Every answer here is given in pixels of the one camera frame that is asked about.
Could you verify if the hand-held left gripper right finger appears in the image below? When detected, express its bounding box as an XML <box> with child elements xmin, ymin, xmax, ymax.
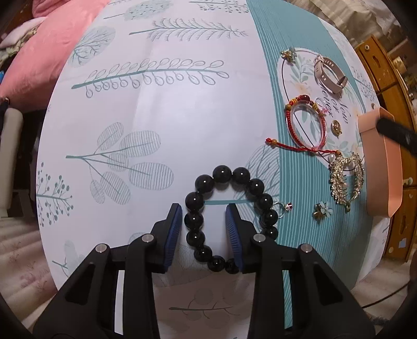
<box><xmin>226</xmin><ymin>203</ymin><xmax>385</xmax><ymax>339</ymax></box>

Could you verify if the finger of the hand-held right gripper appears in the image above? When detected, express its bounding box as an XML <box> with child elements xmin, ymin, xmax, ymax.
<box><xmin>376</xmin><ymin>117</ymin><xmax>417</xmax><ymax>147</ymax></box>

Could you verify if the leaf print tablecloth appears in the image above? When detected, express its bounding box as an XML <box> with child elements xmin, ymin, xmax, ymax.
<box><xmin>35</xmin><ymin>0</ymin><xmax>391</xmax><ymax>330</ymax></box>

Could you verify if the rhinestone brooch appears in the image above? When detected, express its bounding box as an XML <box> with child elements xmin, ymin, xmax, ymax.
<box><xmin>327</xmin><ymin>152</ymin><xmax>365</xmax><ymax>212</ymax></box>

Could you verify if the clear bangle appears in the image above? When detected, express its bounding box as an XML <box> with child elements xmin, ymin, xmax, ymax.
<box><xmin>288</xmin><ymin>104</ymin><xmax>326</xmax><ymax>150</ymax></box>

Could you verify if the wooden cabinet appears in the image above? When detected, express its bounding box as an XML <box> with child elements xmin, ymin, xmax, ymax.
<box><xmin>353</xmin><ymin>34</ymin><xmax>417</xmax><ymax>261</ymax></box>

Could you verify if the black bead bracelet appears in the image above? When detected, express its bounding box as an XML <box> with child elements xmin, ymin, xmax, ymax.
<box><xmin>183</xmin><ymin>166</ymin><xmax>279</xmax><ymax>275</ymax></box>

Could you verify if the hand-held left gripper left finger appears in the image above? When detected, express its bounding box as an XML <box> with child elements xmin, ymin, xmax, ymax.
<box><xmin>33</xmin><ymin>203</ymin><xmax>183</xmax><ymax>339</ymax></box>

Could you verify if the white lace curtain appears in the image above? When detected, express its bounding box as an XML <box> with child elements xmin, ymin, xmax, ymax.
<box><xmin>309</xmin><ymin>0</ymin><xmax>401</xmax><ymax>43</ymax></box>

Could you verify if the pink pillow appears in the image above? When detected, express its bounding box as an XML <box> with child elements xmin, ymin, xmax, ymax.
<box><xmin>0</xmin><ymin>0</ymin><xmax>111</xmax><ymax>108</ymax></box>

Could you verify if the red string bracelet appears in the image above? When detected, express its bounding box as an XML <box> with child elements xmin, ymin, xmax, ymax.
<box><xmin>265</xmin><ymin>94</ymin><xmax>342</xmax><ymax>160</ymax></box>

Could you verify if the peach plastic tray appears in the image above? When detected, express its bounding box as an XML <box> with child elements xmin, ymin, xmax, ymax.
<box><xmin>358</xmin><ymin>108</ymin><xmax>403</xmax><ymax>218</ymax></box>

